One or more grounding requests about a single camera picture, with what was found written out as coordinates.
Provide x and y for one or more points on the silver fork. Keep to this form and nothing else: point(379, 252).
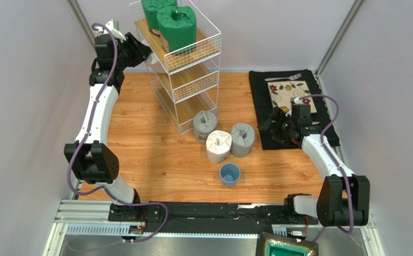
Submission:
point(291, 78)

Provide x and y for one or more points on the white wire shelf rack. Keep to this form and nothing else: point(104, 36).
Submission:
point(183, 78)

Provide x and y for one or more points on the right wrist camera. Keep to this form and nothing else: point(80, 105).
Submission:
point(296, 101)

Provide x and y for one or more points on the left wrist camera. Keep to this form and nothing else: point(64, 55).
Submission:
point(113, 27)

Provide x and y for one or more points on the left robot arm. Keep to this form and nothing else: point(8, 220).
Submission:
point(90, 159)

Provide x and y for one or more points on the grey toilet paper roll back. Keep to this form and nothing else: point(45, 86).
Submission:
point(204, 123)

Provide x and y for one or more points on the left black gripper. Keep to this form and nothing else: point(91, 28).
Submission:
point(139, 52)

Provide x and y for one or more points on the floral square plate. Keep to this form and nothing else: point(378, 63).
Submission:
point(281, 93)

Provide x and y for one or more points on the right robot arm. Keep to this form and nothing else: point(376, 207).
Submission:
point(344, 196)

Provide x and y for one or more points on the grey toilet paper roll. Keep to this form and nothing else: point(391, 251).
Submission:
point(243, 138)
point(204, 123)

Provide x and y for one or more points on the blue plastic cup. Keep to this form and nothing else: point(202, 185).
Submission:
point(230, 173)

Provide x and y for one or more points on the teal glazed square dish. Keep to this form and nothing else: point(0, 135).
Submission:
point(271, 244)

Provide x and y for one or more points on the white toilet paper roll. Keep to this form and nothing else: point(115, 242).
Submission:
point(218, 146)
point(153, 62)

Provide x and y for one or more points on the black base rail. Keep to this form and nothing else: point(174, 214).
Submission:
point(210, 218)

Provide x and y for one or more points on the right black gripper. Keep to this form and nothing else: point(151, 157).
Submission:
point(277, 125)

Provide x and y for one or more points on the black cloth placemat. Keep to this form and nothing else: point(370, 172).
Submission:
point(263, 104)

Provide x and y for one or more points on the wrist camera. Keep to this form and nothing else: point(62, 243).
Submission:
point(113, 27)
point(296, 101)

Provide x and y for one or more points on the green toilet paper roll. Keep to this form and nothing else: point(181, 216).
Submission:
point(178, 27)
point(150, 8)

